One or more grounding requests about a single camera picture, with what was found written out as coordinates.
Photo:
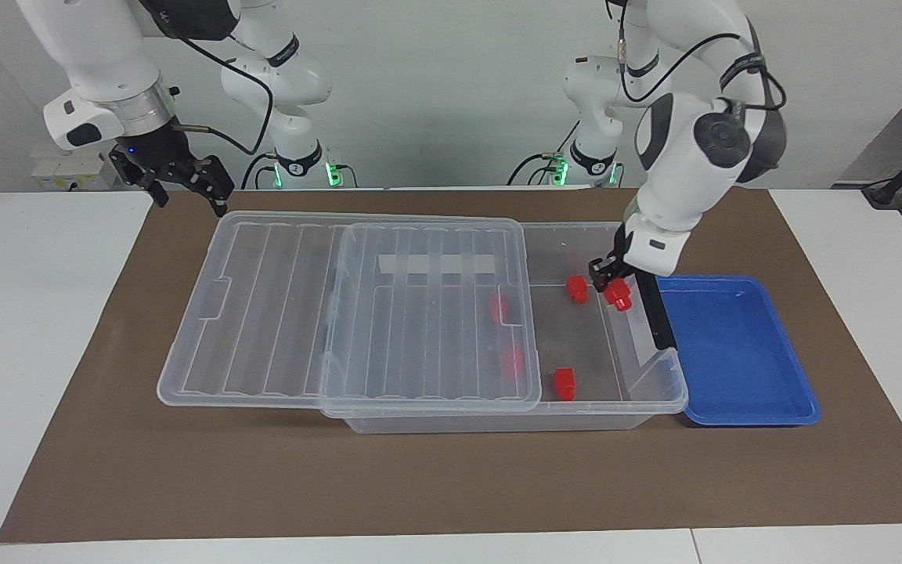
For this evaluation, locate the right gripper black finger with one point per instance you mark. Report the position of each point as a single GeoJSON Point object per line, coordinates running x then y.
{"type": "Point", "coordinates": [158, 192]}
{"type": "Point", "coordinates": [218, 184]}

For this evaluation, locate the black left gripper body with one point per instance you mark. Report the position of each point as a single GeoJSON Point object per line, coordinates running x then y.
{"type": "Point", "coordinates": [621, 251]}

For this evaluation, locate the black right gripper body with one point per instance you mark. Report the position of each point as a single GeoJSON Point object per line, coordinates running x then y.
{"type": "Point", "coordinates": [157, 157]}

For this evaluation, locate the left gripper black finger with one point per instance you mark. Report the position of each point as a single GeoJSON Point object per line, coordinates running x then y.
{"type": "Point", "coordinates": [600, 272]}
{"type": "Point", "coordinates": [634, 276]}

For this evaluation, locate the red block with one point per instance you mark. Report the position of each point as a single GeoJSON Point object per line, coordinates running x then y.
{"type": "Point", "coordinates": [512, 363]}
{"type": "Point", "coordinates": [576, 288]}
{"type": "Point", "coordinates": [618, 296]}
{"type": "Point", "coordinates": [564, 385]}
{"type": "Point", "coordinates": [499, 308]}

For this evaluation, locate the clear ribbed box lid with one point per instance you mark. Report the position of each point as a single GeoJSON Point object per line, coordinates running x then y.
{"type": "Point", "coordinates": [263, 313]}

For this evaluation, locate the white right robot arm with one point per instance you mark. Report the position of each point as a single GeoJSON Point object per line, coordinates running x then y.
{"type": "Point", "coordinates": [99, 55]}

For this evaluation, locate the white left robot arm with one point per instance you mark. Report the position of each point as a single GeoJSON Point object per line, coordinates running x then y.
{"type": "Point", "coordinates": [686, 157]}

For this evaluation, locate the clear plastic storage box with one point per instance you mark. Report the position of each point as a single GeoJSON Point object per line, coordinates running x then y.
{"type": "Point", "coordinates": [576, 243]}

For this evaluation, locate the blue plastic tray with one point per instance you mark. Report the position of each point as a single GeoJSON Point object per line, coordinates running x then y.
{"type": "Point", "coordinates": [733, 352]}

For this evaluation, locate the brown table mat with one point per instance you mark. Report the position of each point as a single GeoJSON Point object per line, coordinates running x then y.
{"type": "Point", "coordinates": [451, 478]}

